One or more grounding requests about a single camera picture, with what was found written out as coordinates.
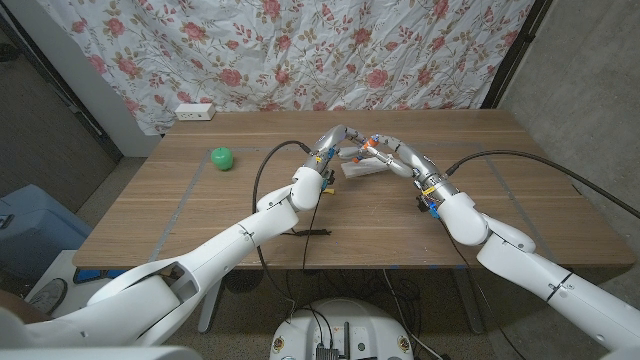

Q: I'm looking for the floral curtain backdrop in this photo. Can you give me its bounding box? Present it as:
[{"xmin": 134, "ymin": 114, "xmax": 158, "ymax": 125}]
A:
[{"xmin": 37, "ymin": 0, "xmax": 536, "ymax": 136}]

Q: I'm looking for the white stylus pen box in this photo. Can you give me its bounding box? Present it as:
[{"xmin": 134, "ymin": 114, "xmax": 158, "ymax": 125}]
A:
[{"xmin": 340, "ymin": 157, "xmax": 394, "ymax": 179}]

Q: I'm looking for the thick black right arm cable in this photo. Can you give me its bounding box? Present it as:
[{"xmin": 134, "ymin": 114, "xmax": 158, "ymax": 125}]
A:
[{"xmin": 444, "ymin": 149, "xmax": 640, "ymax": 220}]

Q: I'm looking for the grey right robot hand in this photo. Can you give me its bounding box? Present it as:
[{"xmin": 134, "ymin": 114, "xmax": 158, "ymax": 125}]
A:
[{"xmin": 369, "ymin": 133, "xmax": 459, "ymax": 201}]

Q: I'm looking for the blue plastic bin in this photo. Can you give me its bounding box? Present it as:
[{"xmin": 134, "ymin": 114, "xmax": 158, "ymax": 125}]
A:
[{"xmin": 0, "ymin": 183, "xmax": 94, "ymax": 284}]

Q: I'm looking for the black stopwatch with lanyard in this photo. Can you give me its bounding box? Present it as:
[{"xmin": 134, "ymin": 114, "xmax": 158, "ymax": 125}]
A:
[{"xmin": 279, "ymin": 227, "xmax": 333, "ymax": 238}]

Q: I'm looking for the person's bare limb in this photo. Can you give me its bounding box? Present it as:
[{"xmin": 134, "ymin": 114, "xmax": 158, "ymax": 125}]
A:
[{"xmin": 0, "ymin": 289, "xmax": 49, "ymax": 324}]

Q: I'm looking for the white floor board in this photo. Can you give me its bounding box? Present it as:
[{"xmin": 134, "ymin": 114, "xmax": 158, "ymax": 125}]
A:
[{"xmin": 24, "ymin": 249, "xmax": 131, "ymax": 311}]

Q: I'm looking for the grey table leg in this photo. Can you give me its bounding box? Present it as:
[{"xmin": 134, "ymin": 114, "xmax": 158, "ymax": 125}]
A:
[
  {"xmin": 197, "ymin": 269, "xmax": 226, "ymax": 335},
  {"xmin": 452, "ymin": 268, "xmax": 485, "ymax": 335}
]

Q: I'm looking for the white power strip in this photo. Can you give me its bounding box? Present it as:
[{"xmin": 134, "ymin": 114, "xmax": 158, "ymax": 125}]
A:
[{"xmin": 173, "ymin": 102, "xmax": 217, "ymax": 122}]

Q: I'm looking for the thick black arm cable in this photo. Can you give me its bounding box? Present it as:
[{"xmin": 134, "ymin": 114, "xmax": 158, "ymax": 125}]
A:
[
  {"xmin": 444, "ymin": 149, "xmax": 640, "ymax": 220},
  {"xmin": 251, "ymin": 140, "xmax": 314, "ymax": 201}
]

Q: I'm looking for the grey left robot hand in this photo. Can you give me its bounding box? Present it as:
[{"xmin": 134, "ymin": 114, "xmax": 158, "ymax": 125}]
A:
[{"xmin": 304, "ymin": 124, "xmax": 374, "ymax": 176}]

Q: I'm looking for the black backdrop pole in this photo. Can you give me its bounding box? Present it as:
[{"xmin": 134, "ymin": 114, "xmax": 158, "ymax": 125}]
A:
[{"xmin": 481, "ymin": 0, "xmax": 554, "ymax": 110}]

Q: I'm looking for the grey sneaker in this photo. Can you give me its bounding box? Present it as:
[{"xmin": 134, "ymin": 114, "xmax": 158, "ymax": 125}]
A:
[{"xmin": 28, "ymin": 277, "xmax": 70, "ymax": 316}]

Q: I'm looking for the green toy apple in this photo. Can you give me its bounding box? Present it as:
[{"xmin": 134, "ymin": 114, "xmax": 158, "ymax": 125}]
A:
[{"xmin": 210, "ymin": 146, "xmax": 235, "ymax": 172}]

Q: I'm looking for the black round floor object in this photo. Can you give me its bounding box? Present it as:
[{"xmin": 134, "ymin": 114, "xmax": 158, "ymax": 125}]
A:
[{"xmin": 223, "ymin": 269, "xmax": 265, "ymax": 295}]

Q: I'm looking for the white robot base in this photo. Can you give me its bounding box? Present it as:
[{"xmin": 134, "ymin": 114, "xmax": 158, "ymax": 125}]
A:
[{"xmin": 268, "ymin": 298, "xmax": 415, "ymax": 360}]

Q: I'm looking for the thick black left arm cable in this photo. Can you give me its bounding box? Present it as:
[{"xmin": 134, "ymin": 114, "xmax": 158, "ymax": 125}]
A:
[{"xmin": 251, "ymin": 140, "xmax": 314, "ymax": 201}]

